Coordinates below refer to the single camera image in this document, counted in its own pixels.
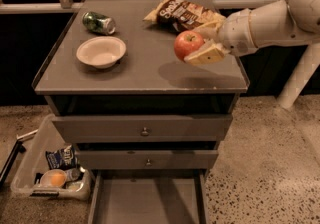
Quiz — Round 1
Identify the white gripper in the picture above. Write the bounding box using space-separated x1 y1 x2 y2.
184 9 258 65

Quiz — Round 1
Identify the red apple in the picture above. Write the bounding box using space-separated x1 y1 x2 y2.
174 30 204 61

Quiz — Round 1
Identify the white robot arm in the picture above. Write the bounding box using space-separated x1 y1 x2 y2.
184 0 320 109

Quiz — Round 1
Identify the grey drawer cabinet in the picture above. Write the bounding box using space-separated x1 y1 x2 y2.
31 0 251 176

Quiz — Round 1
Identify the grey top drawer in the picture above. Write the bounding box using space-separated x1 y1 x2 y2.
52 114 232 143

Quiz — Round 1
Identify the grey drawer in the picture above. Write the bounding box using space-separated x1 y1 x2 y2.
88 170 209 224
52 114 232 143
77 150 218 170

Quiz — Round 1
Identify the grey bottom drawer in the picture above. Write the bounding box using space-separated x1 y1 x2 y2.
88 170 209 224

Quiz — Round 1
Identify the grey middle drawer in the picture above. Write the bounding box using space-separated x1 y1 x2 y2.
77 150 218 170

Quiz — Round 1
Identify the brown chip bag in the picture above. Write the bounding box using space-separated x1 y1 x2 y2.
144 0 226 32

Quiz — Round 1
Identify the white paper bowl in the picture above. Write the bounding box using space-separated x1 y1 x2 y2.
76 36 127 69

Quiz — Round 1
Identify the green soda can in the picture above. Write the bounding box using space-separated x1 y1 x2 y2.
82 11 116 35

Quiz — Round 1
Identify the blue chip bag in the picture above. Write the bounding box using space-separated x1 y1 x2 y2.
45 145 77 170

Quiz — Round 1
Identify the clear plastic bin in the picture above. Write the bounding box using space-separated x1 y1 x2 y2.
10 114 91 200

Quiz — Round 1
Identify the small can in bin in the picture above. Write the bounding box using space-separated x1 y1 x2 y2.
65 168 83 182

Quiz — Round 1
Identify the orange in white cup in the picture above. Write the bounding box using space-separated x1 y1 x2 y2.
40 169 67 188

